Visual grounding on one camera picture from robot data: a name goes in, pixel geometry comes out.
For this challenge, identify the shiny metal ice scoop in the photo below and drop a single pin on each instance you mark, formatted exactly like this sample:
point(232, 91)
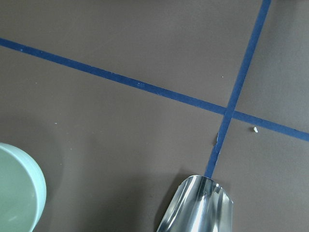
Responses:
point(199, 205)

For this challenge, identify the green ceramic bowl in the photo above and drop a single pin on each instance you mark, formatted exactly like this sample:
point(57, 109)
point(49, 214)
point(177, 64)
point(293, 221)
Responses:
point(22, 190)

